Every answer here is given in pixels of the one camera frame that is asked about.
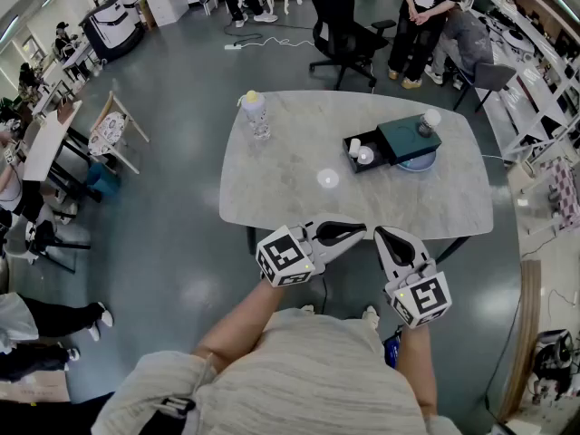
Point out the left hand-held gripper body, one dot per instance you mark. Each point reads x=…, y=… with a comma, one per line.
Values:
x=283, y=256

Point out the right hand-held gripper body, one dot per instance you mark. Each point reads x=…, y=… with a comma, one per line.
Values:
x=423, y=299

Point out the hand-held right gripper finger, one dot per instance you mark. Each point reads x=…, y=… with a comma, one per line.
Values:
x=419, y=249
x=384, y=256

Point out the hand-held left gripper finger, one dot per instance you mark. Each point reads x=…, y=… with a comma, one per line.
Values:
x=337, y=247
x=337, y=219

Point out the white cloth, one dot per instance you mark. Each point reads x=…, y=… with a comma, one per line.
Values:
x=354, y=147

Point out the black drawer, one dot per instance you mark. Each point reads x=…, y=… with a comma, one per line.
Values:
x=384, y=151

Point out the person's left forearm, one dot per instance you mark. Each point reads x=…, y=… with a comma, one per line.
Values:
x=244, y=320

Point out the person's right forearm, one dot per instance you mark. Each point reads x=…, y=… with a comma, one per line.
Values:
x=417, y=370

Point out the dark green box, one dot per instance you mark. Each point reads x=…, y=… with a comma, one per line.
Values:
x=403, y=145

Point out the person's right shoe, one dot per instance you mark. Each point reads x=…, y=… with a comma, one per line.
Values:
x=371, y=315

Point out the person's shoe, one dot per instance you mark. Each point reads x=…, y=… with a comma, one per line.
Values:
x=371, y=315
x=308, y=308

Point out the blue bag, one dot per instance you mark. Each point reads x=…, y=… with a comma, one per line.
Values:
x=392, y=347

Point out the person's left shoe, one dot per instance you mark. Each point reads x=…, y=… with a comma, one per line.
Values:
x=308, y=308

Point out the light blue plate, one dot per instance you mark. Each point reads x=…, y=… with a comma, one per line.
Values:
x=419, y=166

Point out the wooden plank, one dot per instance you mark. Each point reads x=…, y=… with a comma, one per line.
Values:
x=525, y=333

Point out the person's beige shirt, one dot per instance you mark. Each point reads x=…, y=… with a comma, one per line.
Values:
x=308, y=379

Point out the glass jar with white lid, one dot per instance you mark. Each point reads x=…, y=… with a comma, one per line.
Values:
x=428, y=122

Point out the clear bottle with yellow lid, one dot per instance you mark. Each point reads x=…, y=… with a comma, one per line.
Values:
x=258, y=116

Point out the black and grey equipment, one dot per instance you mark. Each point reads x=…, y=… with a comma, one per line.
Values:
x=550, y=360

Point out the pink checkered cloth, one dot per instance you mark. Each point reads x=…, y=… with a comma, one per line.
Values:
x=566, y=193

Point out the grey chair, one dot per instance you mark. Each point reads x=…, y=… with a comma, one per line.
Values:
x=494, y=77

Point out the black office chair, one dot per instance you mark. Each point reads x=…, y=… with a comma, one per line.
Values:
x=337, y=30

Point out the teal bin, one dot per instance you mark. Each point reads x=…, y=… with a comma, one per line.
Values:
x=102, y=177

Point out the white power strip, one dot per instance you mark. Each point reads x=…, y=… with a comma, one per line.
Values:
x=232, y=46

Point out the wooden chair with patterned cushion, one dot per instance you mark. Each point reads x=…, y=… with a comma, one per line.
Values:
x=109, y=127

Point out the white shelf rack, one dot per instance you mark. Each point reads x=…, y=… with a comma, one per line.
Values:
x=534, y=61

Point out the white desk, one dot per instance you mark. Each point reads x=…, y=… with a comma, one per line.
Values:
x=45, y=143

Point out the cardboard box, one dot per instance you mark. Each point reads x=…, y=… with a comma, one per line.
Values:
x=31, y=388

